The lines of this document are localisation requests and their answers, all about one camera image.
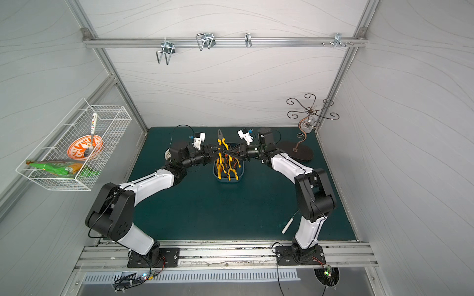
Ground blue plastic storage box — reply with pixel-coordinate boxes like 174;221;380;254
213;156;244;184

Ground yellow black pliers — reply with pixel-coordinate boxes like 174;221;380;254
216;153;228;180
217;129;229;152

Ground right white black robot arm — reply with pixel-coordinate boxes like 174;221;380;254
230;128;336;264

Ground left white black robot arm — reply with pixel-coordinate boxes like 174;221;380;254
85;142;225;267

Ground yellow pliers in box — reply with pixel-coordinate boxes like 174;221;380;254
225;155;241;181

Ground white round strainer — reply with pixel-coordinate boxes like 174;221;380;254
164;149;172;161

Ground brown metal jewelry stand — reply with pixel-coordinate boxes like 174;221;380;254
276;93;340;162

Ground double prong metal hook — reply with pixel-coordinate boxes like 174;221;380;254
156;41;176;65

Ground loop metal hook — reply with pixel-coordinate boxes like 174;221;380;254
196;33;216;51

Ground small metal hook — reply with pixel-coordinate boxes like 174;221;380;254
244;33;252;48

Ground orange white patterned bowl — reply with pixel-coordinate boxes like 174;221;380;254
67;135;104;161

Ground green snack packet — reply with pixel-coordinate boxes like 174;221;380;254
25;160;101;178

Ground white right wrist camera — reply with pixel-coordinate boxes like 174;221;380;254
238;128;254;145

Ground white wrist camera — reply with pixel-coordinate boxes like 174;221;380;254
192;133;206;150
238;128;254;145

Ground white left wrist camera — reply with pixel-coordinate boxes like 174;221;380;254
192;133;206;150

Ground white handled small tool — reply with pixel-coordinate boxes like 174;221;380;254
281;210;299;234

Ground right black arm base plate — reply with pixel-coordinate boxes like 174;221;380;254
274;244;326;266

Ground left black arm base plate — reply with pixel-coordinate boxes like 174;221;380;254
127;247;181;268

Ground white handled spoon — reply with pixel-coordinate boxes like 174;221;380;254
83;113;98;158

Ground white vented cable duct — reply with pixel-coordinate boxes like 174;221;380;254
83;268;301;284

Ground white wire wall basket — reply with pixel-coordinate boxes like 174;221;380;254
16;99;132;191

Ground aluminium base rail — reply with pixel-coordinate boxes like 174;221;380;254
74;240;378;272

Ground right metal bracket hook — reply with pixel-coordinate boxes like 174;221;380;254
321;33;354;48

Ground aluminium cross rail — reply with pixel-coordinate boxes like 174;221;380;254
83;35;369;49

